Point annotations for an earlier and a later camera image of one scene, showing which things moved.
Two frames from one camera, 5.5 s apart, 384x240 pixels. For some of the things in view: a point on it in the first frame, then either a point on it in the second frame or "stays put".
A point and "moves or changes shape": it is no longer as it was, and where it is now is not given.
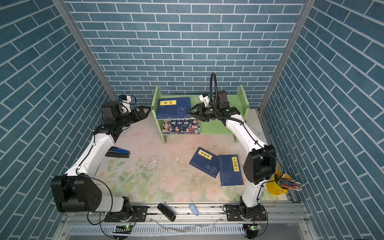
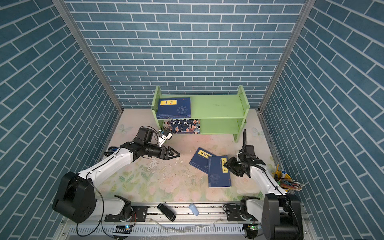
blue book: (230, 170) moves or changes shape
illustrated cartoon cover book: (181, 127) stays put
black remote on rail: (167, 212) stays put
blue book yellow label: (175, 108) stays put
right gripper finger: (200, 118) → (237, 172)
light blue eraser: (193, 209) stays put
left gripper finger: (143, 117) → (170, 157)
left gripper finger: (142, 107) → (170, 149)
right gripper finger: (196, 106) → (231, 163)
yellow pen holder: (282, 183) stays put
